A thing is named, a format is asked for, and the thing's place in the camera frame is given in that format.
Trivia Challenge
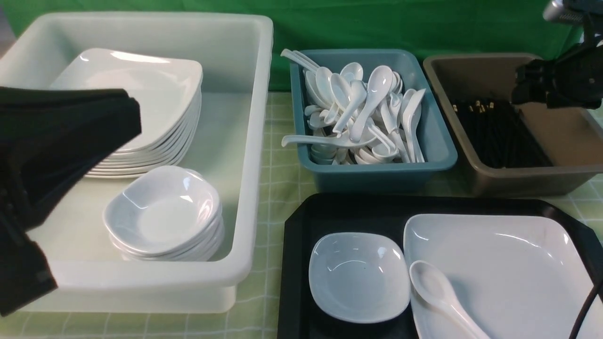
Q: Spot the stack of small white bowls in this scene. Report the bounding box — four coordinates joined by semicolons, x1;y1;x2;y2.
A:
103;166;226;262

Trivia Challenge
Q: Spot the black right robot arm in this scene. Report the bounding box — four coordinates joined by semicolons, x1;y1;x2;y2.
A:
510;0;603;109

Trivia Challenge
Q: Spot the white ceramic soup spoon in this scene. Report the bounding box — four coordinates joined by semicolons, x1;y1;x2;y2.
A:
409;260;489;339

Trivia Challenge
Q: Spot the black serving tray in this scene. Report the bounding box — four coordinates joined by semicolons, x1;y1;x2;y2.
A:
277;193;603;339

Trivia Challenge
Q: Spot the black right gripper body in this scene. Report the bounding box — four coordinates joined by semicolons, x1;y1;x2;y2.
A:
511;42;603;110

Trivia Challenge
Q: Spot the green backdrop cloth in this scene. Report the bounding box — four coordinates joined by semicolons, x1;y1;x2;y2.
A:
1;0;582;92

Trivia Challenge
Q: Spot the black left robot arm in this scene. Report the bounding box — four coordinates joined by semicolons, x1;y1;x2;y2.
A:
0;87;142;317

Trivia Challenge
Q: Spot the large white plastic tub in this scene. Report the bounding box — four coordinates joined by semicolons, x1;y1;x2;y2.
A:
1;12;273;314

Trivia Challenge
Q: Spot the brown plastic chopstick bin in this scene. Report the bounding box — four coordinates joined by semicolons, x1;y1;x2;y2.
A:
423;52;602;197

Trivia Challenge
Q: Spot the stack of white plates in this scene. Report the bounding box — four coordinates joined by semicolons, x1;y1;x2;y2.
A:
50;48;203;178

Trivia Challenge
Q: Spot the small white square bowl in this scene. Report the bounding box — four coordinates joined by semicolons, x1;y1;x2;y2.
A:
308;232;411;324

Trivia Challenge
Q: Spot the large white square plate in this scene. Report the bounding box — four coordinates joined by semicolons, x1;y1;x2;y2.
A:
403;214;596;339

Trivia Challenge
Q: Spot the teal plastic spoon bin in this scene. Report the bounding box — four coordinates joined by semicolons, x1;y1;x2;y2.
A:
297;49;458;194

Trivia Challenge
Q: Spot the green checkered tablecloth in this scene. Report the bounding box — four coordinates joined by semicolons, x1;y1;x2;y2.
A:
0;92;603;339

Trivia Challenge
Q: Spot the pile of black chopsticks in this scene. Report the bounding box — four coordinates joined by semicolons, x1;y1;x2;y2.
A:
452;98;553;169

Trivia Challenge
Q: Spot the pile of white soup spoons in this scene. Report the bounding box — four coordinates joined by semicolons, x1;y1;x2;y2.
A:
281;49;426;165

